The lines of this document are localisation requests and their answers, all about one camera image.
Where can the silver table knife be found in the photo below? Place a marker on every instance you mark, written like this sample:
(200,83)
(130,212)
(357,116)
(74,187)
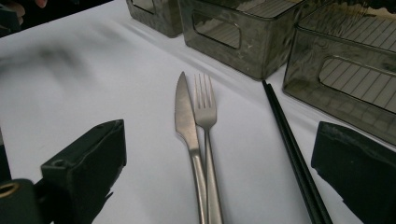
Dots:
(185,118)

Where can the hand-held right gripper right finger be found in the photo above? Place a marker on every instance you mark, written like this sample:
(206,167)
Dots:
(358,174)

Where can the silver fork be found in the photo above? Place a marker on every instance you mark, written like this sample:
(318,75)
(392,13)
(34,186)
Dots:
(205,116)

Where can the black chopstick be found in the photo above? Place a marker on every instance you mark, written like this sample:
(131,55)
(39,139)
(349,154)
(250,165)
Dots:
(290,155)
(297,155)

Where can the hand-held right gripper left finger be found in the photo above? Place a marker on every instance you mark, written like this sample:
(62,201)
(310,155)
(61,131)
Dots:
(84,168)

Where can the smoky transparent plastic bin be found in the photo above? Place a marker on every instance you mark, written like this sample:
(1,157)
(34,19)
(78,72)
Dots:
(162,21)
(305,77)
(264,53)

